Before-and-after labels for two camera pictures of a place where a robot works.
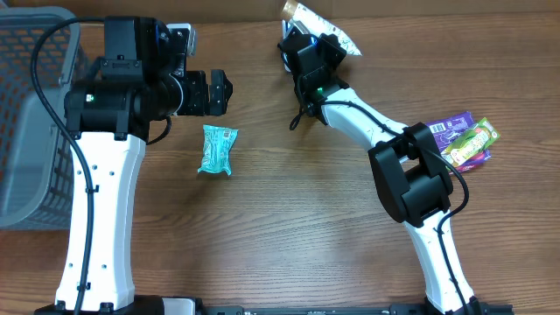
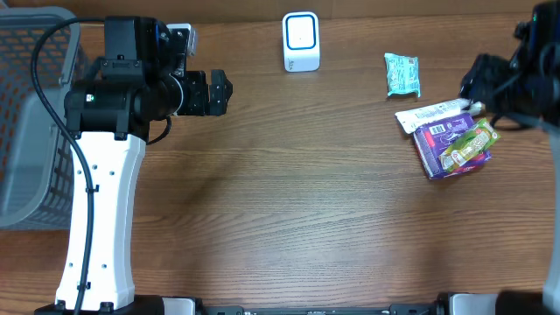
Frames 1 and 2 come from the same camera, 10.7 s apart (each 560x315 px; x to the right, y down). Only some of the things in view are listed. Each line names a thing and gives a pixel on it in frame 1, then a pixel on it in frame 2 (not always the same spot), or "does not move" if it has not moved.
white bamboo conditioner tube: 316,24 to 417,117
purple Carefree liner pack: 447,129 does not move
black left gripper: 198,93 does not move
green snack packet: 470,144 does not move
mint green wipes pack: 217,144 to 402,74
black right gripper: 334,57 to 473,85
